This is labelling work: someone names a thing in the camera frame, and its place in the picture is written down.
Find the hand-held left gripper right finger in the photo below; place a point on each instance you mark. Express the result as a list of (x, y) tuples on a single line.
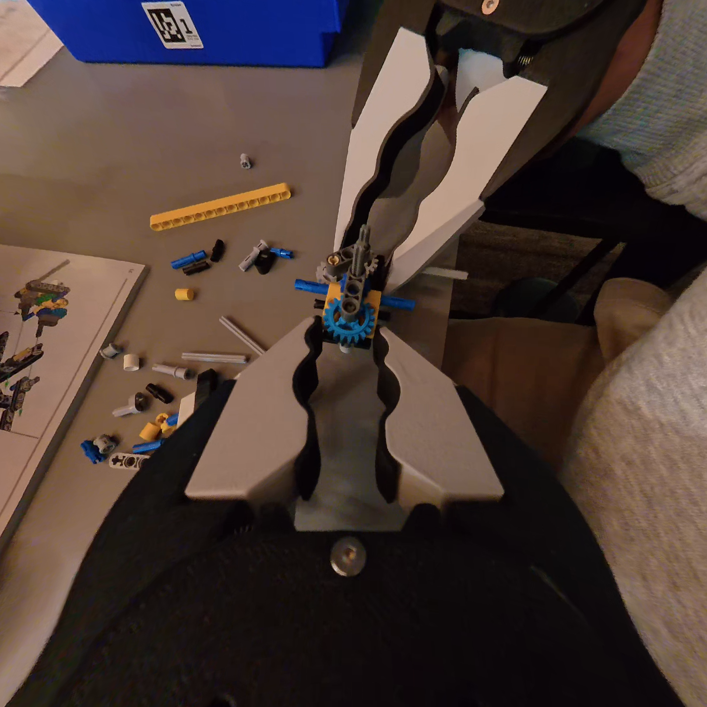
[(436, 436)]

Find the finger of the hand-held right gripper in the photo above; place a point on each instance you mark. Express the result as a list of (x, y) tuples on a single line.
[(491, 143), (386, 105)]

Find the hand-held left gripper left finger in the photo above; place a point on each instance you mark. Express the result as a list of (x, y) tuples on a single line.
[(248, 431)]

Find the black lego frame assembly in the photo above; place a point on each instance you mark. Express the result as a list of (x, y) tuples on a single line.
[(205, 384)]

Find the lego gear assembly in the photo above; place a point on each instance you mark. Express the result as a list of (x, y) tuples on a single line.
[(351, 315)]

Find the person's right forearm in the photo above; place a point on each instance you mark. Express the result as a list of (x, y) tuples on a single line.
[(674, 83)]

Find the grey lego axle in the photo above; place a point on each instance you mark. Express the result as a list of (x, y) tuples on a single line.
[(214, 358), (242, 334)]

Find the yellow lego connector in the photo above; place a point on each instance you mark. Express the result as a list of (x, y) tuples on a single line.
[(152, 428)]

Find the black lego pin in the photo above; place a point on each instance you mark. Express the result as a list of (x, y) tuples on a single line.
[(159, 393), (217, 249), (196, 268)]

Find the grey lego pin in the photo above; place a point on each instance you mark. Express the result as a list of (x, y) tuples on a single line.
[(249, 258), (172, 370)]

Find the blue lego pin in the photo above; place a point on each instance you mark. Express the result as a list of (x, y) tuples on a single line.
[(189, 258), (283, 253), (148, 446), (88, 450)]

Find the grey lego connector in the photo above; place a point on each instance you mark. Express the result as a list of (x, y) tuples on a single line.
[(126, 410)]

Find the thin pale lego liftarm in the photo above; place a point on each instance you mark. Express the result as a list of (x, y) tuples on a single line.
[(124, 461)]

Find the white lego bush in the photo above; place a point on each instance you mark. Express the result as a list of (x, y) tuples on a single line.
[(131, 362)]

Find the yellow lego bush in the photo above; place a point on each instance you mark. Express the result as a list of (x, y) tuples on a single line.
[(184, 294)]

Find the black lego connector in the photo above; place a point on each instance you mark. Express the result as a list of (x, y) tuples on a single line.
[(265, 265)]

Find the long yellow lego beam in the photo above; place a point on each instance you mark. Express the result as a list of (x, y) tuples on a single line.
[(221, 207)]

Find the lego instruction booklet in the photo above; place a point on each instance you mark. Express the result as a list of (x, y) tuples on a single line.
[(66, 342)]

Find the blue plastic storage bin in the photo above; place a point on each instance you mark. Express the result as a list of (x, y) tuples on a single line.
[(110, 33)]

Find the white paper sheet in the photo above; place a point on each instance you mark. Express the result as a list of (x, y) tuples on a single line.
[(22, 38)]

